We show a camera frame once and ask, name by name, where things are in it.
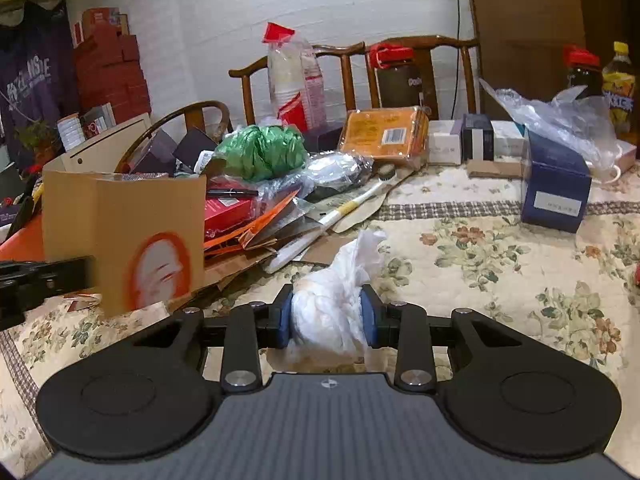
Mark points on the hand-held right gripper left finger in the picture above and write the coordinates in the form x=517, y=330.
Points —
x=282, y=320

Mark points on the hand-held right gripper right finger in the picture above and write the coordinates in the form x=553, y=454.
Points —
x=369, y=317

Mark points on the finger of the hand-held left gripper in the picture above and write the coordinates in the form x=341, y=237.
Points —
x=60, y=272

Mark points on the white plastic bag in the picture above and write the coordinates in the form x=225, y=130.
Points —
x=330, y=305

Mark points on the brown cardboard box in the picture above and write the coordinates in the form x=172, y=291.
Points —
x=125, y=220

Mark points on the floral cloth covered desktop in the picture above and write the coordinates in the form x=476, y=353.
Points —
x=500, y=280

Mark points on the salmon pink plastic basin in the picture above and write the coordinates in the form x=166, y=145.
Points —
x=22, y=242

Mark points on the flat cardboard sheet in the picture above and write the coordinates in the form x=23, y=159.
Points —
x=240, y=265

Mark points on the orange flat bag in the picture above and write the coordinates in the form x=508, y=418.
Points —
x=265, y=220

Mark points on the white toothbrush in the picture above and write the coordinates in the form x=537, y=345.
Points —
x=320, y=225

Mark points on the red flat box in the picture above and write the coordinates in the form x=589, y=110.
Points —
x=230, y=212

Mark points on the small plant in red pot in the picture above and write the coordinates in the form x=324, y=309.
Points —
x=37, y=142

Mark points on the black pen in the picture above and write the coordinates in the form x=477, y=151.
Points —
x=232, y=192

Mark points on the long white box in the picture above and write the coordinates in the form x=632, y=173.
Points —
x=107, y=142

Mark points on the clear silvery plastic bag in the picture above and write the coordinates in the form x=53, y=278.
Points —
x=330, y=170

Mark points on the small red and white box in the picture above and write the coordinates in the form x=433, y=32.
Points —
x=99, y=120

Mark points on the green plastic bag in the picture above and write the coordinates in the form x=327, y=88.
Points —
x=260, y=152

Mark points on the dark purple box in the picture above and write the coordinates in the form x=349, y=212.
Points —
x=195, y=147
x=325, y=137

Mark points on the orange packet with label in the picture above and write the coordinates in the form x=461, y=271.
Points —
x=382, y=132

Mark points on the white carton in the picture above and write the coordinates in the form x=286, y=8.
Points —
x=444, y=142
x=510, y=140

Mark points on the round-backed wooden chair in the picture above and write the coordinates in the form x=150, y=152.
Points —
x=175, y=115

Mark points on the purple printed hanging cloth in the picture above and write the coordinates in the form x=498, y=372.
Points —
x=35, y=75

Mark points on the stack of red boxes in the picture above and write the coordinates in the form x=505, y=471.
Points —
x=112, y=70

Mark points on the black carton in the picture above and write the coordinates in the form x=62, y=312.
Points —
x=477, y=137

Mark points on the navy box with white label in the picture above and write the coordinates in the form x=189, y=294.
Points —
x=555, y=190

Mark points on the bag of paper cups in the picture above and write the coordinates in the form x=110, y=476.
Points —
x=295, y=80

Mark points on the brown jar with red lid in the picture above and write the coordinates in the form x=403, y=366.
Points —
x=397, y=77
x=582, y=72

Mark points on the large clear plastic bag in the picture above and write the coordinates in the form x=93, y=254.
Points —
x=565, y=120

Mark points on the yellow capped drink bottle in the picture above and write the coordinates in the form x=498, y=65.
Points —
x=619, y=90

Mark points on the large brown board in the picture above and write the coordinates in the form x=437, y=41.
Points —
x=525, y=5

